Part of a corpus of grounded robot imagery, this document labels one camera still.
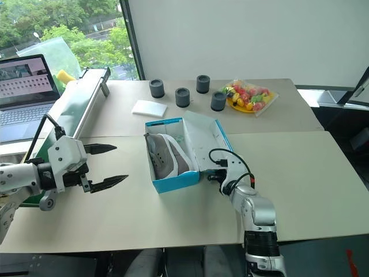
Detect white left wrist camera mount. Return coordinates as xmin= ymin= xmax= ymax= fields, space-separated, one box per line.
xmin=47 ymin=135 xmax=88 ymax=194

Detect yellow sponge block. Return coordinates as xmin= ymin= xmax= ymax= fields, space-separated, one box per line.
xmin=56 ymin=69 xmax=77 ymax=85

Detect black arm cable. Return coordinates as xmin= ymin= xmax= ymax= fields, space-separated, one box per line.
xmin=208 ymin=148 xmax=257 ymax=194
xmin=27 ymin=113 xmax=67 ymax=163

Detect grey metal side shelf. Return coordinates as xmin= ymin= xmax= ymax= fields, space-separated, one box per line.
xmin=296 ymin=65 xmax=369 ymax=111

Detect green conveyor belt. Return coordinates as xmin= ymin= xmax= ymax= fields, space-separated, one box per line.
xmin=20 ymin=66 xmax=112 ymax=207

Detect white foam pad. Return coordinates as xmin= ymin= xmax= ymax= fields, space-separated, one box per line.
xmin=131 ymin=99 xmax=169 ymax=117

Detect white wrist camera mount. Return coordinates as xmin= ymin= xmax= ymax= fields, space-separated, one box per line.
xmin=220 ymin=156 xmax=246 ymax=194
xmin=47 ymin=135 xmax=88 ymax=194

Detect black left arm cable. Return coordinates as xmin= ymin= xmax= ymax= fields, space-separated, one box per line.
xmin=27 ymin=113 xmax=67 ymax=163

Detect clear bag of toy fruits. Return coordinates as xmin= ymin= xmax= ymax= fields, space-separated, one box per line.
xmin=220 ymin=78 xmax=280 ymax=117

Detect dark grey cylinder cup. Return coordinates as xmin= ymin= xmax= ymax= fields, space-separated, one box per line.
xmin=174 ymin=87 xmax=191 ymax=108
xmin=149 ymin=78 xmax=166 ymax=99
xmin=195 ymin=74 xmax=212 ymax=94
xmin=210 ymin=91 xmax=228 ymax=112

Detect clear plastic sheet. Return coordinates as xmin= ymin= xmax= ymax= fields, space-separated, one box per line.
xmin=16 ymin=36 xmax=82 ymax=80

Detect black window frame post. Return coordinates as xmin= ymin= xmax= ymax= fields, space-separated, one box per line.
xmin=119 ymin=0 xmax=145 ymax=81

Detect white grey sneakers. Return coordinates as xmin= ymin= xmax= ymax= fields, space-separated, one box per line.
xmin=144 ymin=133 xmax=193 ymax=180

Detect blue shoe box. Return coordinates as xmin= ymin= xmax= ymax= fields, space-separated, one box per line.
xmin=144 ymin=110 xmax=234 ymax=194

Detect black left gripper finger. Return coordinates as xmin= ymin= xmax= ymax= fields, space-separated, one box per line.
xmin=83 ymin=143 xmax=118 ymax=155
xmin=89 ymin=174 xmax=130 ymax=194

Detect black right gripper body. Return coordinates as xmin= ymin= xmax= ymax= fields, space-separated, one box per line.
xmin=213 ymin=169 xmax=229 ymax=186

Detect green toy item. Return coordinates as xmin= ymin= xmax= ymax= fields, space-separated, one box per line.
xmin=52 ymin=74 xmax=66 ymax=93

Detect grey laptop computer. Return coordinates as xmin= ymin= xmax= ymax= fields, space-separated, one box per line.
xmin=0 ymin=54 xmax=62 ymax=145

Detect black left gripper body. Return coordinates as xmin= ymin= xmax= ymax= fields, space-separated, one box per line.
xmin=62 ymin=162 xmax=93 ymax=194

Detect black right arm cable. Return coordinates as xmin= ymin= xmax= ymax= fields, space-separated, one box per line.
xmin=208 ymin=148 xmax=257 ymax=194

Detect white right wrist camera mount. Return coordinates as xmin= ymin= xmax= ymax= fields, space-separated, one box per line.
xmin=220 ymin=156 xmax=246 ymax=194

